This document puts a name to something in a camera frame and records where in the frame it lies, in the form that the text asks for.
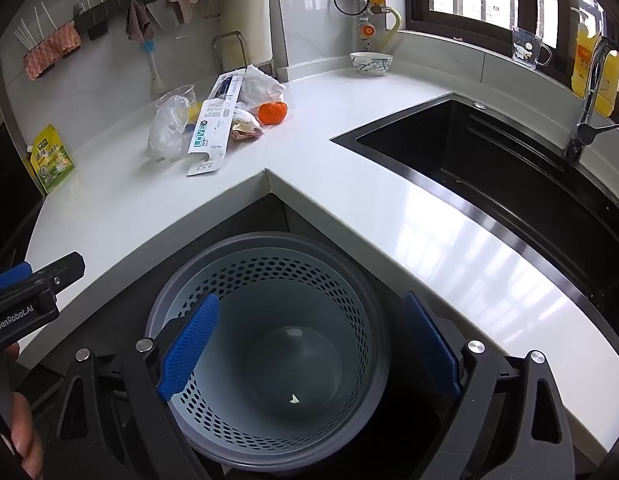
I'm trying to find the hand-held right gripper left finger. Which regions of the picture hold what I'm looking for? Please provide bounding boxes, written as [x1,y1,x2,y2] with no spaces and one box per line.
[42,292,225,480]

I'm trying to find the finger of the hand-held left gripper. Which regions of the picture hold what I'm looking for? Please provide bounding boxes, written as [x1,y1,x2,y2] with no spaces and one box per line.
[32,251,86,295]
[0,262,33,293]

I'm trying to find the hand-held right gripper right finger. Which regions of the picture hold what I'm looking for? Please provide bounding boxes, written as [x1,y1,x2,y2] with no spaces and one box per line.
[402,291,575,480]

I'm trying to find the grey perforated waste basket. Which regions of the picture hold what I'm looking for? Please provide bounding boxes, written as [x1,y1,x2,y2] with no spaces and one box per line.
[144,232,393,461]

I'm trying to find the white tissue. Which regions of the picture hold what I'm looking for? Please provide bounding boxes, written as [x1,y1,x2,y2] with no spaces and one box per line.
[237,65,286,113]

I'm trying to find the person's left hand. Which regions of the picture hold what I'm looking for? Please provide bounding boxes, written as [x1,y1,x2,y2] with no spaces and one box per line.
[4,345,44,480]

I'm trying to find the black kitchen appliance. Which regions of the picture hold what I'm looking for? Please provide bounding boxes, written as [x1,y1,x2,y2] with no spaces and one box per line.
[0,57,45,271]

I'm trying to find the yellow green seasoning pouch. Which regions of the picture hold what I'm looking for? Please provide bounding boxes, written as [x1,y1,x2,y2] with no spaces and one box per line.
[28,125,75,195]

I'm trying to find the clear plastic bag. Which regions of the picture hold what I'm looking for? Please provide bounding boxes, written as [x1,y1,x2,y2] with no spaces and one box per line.
[148,95,190,161]

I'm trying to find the black kitchen sink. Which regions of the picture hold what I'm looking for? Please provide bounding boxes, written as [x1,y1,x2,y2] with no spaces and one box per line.
[331,92,619,306]

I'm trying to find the white blue toothbrush package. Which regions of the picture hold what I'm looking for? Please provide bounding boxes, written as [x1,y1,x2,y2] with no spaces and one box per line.
[187,71,248,177]

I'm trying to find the clear plastic cup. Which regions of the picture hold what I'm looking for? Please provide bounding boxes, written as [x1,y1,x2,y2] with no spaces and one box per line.
[156,84,198,126]

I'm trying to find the pink wavy dish cloth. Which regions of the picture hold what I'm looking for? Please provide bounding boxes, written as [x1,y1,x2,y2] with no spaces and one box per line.
[24,22,83,81]

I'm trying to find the blue white bottle brush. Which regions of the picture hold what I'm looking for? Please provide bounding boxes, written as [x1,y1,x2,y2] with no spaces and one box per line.
[142,40,166,95]

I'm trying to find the bundle of white sticks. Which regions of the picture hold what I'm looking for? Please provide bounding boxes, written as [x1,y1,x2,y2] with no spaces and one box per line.
[12,0,108,48]

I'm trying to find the orange mandarin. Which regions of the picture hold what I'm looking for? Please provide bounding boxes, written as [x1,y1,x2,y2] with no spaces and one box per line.
[258,101,289,125]

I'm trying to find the brown hanging cloth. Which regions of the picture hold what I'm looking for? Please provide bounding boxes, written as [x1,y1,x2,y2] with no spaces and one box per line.
[126,0,154,43]

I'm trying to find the metal cutting board rack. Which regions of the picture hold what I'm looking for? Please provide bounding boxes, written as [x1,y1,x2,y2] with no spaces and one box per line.
[212,31,275,78]

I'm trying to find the white blue patterned bowl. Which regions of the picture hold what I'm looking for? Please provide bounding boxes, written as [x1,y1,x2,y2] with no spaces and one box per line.
[349,51,393,78]

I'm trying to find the chrome faucet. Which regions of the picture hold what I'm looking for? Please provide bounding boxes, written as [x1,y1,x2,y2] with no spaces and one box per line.
[563,35,619,163]

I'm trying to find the clear cartoon print cup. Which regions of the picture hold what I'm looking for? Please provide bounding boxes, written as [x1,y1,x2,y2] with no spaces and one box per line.
[512,26,553,67]

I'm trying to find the white cutting board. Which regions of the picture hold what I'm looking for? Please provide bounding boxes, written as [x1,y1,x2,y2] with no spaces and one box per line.
[217,0,278,78]

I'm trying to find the gas regulator with orange knob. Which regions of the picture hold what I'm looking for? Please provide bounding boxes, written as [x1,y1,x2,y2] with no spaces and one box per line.
[357,2,387,43]

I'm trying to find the yellow dish soap bottle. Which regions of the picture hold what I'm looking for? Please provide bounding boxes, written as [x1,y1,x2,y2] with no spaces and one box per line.
[569,7,619,117]

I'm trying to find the black wall hook rail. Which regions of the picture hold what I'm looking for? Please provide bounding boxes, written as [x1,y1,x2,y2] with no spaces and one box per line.
[72,0,213,58]

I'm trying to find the yellow gas hose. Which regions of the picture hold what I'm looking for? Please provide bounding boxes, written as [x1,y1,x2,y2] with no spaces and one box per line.
[377,5,405,51]

